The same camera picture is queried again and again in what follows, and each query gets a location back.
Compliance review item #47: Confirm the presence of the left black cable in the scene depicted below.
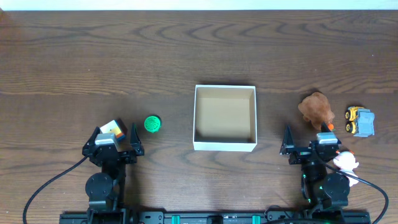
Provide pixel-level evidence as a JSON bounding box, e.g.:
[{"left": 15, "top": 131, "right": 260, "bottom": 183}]
[{"left": 22, "top": 155, "right": 90, "bottom": 224}]

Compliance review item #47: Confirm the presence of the yellow grey toy truck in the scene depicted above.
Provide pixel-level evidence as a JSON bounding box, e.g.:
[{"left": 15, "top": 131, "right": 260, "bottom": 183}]
[{"left": 345, "top": 106, "right": 375, "bottom": 138}]

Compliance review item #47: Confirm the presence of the colourful puzzle cube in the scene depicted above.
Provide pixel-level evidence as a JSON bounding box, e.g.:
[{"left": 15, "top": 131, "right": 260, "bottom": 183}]
[{"left": 100, "top": 119, "right": 127, "bottom": 141}]

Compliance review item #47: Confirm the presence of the white cardboard box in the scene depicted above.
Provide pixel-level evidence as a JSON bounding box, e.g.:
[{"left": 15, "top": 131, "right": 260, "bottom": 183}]
[{"left": 193, "top": 85, "right": 257, "bottom": 152}]

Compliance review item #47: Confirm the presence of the brown plush toy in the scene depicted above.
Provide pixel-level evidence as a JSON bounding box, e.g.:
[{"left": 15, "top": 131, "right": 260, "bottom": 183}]
[{"left": 298, "top": 92, "right": 335, "bottom": 130}]

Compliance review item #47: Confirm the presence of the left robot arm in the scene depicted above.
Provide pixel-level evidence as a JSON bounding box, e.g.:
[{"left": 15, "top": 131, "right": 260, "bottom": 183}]
[{"left": 82, "top": 123, "right": 144, "bottom": 224}]

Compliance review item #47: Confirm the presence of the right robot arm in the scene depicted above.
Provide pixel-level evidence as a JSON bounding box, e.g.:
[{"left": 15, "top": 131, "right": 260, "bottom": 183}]
[{"left": 280, "top": 124, "right": 350, "bottom": 218}]

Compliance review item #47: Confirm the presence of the pink white plush toy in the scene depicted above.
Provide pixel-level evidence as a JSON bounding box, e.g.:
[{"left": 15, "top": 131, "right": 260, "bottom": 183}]
[{"left": 333, "top": 151, "right": 359, "bottom": 177}]

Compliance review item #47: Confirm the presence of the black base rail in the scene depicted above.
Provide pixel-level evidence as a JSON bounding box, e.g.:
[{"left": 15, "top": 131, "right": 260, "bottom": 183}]
[{"left": 59, "top": 210, "right": 371, "bottom": 224}]

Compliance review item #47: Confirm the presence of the green round plastic toy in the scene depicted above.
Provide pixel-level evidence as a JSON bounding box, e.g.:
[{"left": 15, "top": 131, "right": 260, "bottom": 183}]
[{"left": 144, "top": 115, "right": 162, "bottom": 133}]

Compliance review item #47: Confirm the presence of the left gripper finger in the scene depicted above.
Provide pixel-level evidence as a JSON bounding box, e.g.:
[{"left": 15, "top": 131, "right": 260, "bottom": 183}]
[
  {"left": 84, "top": 127, "right": 101, "bottom": 149},
  {"left": 130, "top": 123, "right": 142, "bottom": 150}
]

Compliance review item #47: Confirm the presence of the right black cable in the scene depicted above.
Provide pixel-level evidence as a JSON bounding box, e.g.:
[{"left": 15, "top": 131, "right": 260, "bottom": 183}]
[{"left": 313, "top": 149, "right": 390, "bottom": 224}]

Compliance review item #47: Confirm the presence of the black cable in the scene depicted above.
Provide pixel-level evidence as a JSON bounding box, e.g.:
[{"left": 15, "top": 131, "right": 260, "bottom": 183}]
[
  {"left": 22, "top": 155, "right": 90, "bottom": 224},
  {"left": 313, "top": 149, "right": 390, "bottom": 224}
]

